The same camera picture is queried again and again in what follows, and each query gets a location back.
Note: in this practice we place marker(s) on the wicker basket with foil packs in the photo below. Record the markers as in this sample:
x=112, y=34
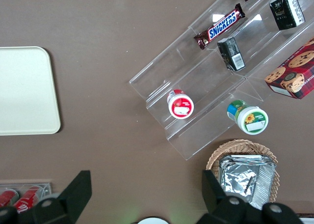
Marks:
x=235, y=146

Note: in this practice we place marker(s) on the cream rectangular serving tray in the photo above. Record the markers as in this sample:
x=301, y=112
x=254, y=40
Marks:
x=24, y=91

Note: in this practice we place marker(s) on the red soda cans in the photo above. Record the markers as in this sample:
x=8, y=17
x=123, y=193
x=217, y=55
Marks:
x=27, y=198

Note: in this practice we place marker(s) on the red lidded small jar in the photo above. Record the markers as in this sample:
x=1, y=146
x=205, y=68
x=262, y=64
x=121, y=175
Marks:
x=181, y=107

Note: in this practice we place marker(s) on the red cola bottle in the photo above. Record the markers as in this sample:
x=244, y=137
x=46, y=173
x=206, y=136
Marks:
x=7, y=197

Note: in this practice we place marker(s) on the clear acrylic stepped shelf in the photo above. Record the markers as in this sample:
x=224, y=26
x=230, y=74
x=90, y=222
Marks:
x=196, y=86

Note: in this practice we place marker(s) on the small black drink carton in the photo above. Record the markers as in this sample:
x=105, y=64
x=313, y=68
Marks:
x=231, y=54
x=287, y=11

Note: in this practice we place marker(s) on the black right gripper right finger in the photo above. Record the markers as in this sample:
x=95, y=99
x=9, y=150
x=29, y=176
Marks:
x=220, y=209

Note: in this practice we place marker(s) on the red tartan cookie box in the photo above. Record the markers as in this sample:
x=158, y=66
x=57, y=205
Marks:
x=294, y=71

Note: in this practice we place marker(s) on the clear acrylic bottle rack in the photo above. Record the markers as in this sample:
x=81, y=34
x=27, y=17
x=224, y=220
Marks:
x=46, y=188

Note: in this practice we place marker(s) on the green lidded small jar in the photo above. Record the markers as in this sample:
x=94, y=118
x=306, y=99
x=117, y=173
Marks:
x=252, y=120

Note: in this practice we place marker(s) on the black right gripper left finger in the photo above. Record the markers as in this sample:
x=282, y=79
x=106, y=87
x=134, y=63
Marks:
x=71, y=197

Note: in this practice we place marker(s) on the white snack container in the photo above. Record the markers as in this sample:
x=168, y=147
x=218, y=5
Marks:
x=307, y=221

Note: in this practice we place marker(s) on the silver foil packets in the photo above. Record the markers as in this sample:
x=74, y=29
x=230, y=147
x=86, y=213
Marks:
x=266, y=184

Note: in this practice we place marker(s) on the crumpled foil wrapped package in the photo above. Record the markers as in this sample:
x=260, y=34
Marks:
x=238, y=182

